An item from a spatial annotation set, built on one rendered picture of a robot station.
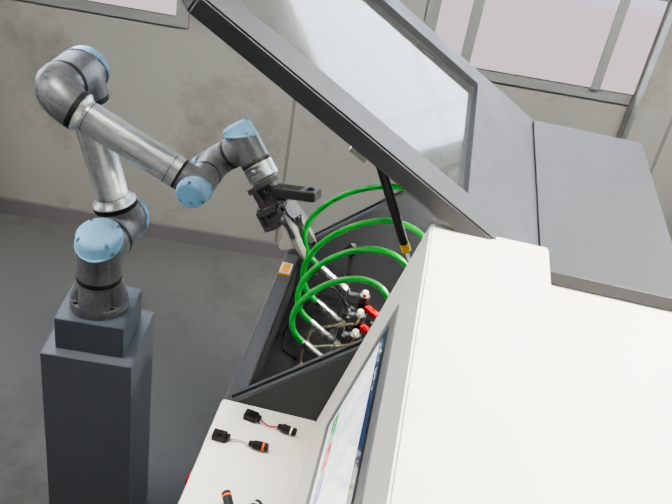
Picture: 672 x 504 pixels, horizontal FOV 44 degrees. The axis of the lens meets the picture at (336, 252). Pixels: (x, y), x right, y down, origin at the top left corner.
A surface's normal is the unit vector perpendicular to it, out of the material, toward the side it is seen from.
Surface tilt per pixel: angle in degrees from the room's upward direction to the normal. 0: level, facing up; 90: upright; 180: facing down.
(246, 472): 0
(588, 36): 90
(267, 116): 90
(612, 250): 0
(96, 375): 90
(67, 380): 90
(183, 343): 0
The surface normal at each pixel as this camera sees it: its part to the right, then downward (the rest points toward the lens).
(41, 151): -0.07, 0.55
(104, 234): 0.12, -0.74
